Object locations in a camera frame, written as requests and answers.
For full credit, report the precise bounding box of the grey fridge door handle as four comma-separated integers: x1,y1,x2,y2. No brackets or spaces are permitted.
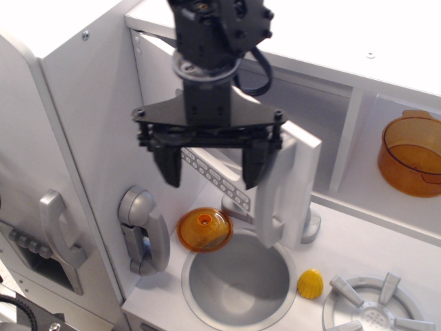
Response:
39,189,87,269

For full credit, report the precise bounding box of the grey round sink basin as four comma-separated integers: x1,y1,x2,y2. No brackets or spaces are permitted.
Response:
181,228,297,330

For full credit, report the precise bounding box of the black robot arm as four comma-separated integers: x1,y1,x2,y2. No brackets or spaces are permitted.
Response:
132,1,285,189

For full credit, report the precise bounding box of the orange transparent pot lid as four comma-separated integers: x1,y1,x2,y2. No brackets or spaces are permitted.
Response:
176,207,234,252

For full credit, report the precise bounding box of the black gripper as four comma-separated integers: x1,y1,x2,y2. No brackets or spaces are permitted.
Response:
132,83,286,190

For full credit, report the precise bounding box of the grey toy faucet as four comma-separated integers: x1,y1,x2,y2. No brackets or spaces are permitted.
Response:
221,194,321,244

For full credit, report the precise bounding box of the grey toy telephone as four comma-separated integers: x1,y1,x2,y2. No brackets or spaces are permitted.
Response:
118,186,170,277

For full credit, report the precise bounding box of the yellow toy corn piece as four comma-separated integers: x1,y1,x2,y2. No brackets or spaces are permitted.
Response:
297,269,324,299

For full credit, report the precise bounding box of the white toy kitchen cabinet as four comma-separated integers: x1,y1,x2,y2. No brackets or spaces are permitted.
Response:
1,1,440,330

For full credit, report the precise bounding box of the grey stove burner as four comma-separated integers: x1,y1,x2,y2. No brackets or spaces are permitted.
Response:
322,272,436,330

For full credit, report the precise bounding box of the black braided cable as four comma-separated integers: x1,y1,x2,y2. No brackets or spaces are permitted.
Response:
0,294,39,331

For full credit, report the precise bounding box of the grey ice dispenser panel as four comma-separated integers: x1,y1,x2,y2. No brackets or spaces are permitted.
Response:
1,221,83,295

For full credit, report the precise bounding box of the white microwave door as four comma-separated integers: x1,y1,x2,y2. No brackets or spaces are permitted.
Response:
132,29,323,250

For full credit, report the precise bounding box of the orange transparent pot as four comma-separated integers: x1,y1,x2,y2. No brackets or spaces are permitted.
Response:
378,110,440,198

